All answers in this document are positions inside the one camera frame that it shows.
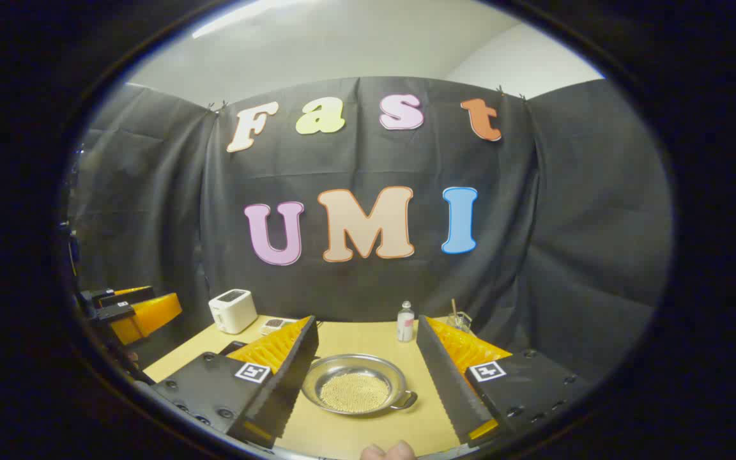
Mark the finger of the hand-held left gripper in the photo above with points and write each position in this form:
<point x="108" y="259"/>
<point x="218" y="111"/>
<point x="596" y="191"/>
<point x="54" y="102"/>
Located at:
<point x="151" y="316"/>
<point x="119" y="296"/>

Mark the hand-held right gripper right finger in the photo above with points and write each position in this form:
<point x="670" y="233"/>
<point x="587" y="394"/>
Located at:
<point x="444" y="377"/>

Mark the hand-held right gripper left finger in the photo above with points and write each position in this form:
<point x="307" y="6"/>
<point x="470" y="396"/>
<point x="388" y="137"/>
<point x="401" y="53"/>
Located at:
<point x="291" y="377"/>

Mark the black induction cooktop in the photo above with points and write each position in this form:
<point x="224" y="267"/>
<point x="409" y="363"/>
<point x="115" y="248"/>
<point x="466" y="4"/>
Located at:
<point x="230" y="348"/>

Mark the white divided bean dish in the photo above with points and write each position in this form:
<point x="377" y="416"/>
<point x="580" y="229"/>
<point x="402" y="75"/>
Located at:
<point x="276" y="326"/>

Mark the clear glass holder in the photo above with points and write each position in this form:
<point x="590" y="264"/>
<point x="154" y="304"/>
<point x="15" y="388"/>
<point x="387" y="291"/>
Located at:
<point x="460" y="321"/>

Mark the clear bottle with pink label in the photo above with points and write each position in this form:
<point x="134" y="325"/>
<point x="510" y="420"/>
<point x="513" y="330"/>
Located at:
<point x="406" y="326"/>

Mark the pile of yellow soybeans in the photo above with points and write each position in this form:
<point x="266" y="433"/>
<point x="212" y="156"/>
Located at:
<point x="354" y="391"/>

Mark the wooden stick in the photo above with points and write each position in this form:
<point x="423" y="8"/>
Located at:
<point x="453" y="306"/>

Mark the white toaster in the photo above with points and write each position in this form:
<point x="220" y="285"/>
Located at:
<point x="232" y="310"/>

